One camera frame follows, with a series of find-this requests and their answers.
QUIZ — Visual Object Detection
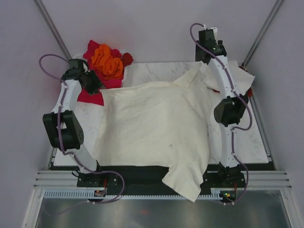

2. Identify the aluminium frame post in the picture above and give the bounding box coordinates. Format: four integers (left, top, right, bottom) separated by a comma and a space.
33, 0, 72, 59
240, 0, 285, 68

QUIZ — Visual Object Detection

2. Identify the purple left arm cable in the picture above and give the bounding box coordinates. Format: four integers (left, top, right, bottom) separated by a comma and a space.
38, 54, 126, 217

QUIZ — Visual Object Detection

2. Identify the magenta pink t shirt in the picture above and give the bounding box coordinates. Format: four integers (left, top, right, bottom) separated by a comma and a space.
76, 39, 128, 106

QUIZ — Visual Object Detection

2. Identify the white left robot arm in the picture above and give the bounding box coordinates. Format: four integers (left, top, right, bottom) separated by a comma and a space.
42, 58, 104, 187

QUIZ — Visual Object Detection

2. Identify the orange t shirt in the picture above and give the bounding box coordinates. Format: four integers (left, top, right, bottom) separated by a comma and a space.
91, 44, 124, 80

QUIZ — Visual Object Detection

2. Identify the white plastic laundry basket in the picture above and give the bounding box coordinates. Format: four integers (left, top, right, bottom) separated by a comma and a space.
72, 53, 85, 59

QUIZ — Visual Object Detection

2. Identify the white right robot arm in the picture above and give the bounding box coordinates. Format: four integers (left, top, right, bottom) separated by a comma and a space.
194, 23, 252, 187

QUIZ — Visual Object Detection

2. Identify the white slotted cable duct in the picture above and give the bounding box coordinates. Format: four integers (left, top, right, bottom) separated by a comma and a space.
43, 189, 237, 200

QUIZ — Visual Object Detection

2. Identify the cream white t shirt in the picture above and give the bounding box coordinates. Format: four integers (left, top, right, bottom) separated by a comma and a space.
92, 62, 216, 203

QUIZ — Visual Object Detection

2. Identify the left aluminium frame post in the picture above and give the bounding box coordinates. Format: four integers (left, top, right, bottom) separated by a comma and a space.
33, 0, 72, 59

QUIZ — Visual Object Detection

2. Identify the right aluminium frame post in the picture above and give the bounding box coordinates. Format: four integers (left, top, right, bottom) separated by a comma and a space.
240, 0, 285, 68

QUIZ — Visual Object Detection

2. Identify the folded cream t shirt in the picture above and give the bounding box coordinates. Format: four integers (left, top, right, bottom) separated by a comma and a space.
205, 60, 256, 101

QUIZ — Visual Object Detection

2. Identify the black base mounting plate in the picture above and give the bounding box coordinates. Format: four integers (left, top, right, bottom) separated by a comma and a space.
76, 163, 276, 197

